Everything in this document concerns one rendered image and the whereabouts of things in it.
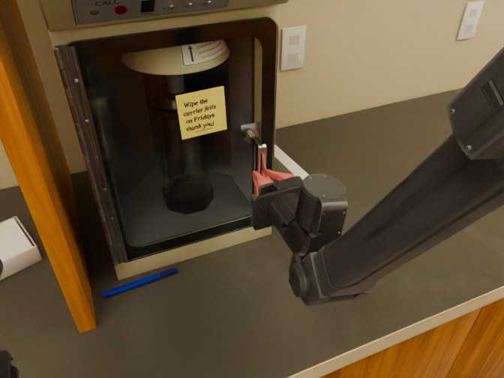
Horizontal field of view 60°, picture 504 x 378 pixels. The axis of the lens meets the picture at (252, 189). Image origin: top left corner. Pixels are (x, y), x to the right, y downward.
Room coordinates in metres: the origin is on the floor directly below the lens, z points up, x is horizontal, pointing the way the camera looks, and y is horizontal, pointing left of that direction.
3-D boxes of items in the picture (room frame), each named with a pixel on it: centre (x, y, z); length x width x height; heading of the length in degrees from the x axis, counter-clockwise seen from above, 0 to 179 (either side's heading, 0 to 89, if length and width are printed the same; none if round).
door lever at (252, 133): (0.62, -0.01, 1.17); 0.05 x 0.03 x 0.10; 23
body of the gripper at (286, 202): (0.50, -0.06, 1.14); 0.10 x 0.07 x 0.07; 113
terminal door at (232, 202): (0.60, 0.10, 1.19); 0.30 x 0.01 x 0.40; 113
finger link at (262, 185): (0.57, -0.03, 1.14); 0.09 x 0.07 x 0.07; 23
